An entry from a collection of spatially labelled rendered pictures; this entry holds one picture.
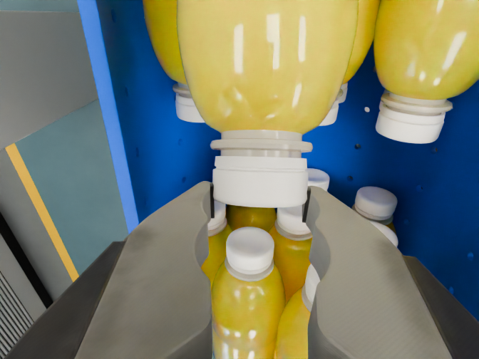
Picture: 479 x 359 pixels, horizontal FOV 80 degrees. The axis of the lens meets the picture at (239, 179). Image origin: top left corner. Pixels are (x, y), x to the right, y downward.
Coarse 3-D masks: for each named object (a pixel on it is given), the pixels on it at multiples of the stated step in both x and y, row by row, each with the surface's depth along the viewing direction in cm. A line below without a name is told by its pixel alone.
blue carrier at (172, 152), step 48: (96, 0) 13; (96, 48) 14; (144, 48) 21; (144, 96) 22; (144, 144) 22; (192, 144) 30; (336, 144) 34; (384, 144) 31; (432, 144) 27; (144, 192) 22; (336, 192) 37; (432, 192) 28; (432, 240) 29
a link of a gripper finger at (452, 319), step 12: (408, 264) 8; (420, 264) 8; (420, 276) 8; (432, 276) 8; (420, 288) 7; (432, 288) 7; (444, 288) 7; (432, 300) 7; (444, 300) 7; (456, 300) 7; (432, 312) 7; (444, 312) 7; (456, 312) 7; (468, 312) 7; (444, 324) 6; (456, 324) 6; (468, 324) 6; (444, 336) 6; (456, 336) 6; (468, 336) 6; (456, 348) 6; (468, 348) 6
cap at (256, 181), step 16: (224, 160) 11; (240, 160) 10; (256, 160) 10; (272, 160) 10; (288, 160) 10; (304, 160) 11; (224, 176) 11; (240, 176) 10; (256, 176) 10; (272, 176) 10; (288, 176) 10; (304, 176) 11; (224, 192) 11; (240, 192) 10; (256, 192) 10; (272, 192) 10; (288, 192) 10; (304, 192) 11
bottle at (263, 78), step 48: (192, 0) 9; (240, 0) 8; (288, 0) 8; (336, 0) 9; (192, 48) 10; (240, 48) 9; (288, 48) 9; (336, 48) 9; (192, 96) 11; (240, 96) 9; (288, 96) 9; (336, 96) 11; (240, 144) 10; (288, 144) 10
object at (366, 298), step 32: (320, 192) 11; (320, 224) 9; (352, 224) 9; (320, 256) 9; (352, 256) 8; (384, 256) 8; (320, 288) 7; (352, 288) 7; (384, 288) 7; (416, 288) 7; (320, 320) 6; (352, 320) 6; (384, 320) 6; (416, 320) 6; (320, 352) 6; (352, 352) 6; (384, 352) 6; (416, 352) 6; (448, 352) 6
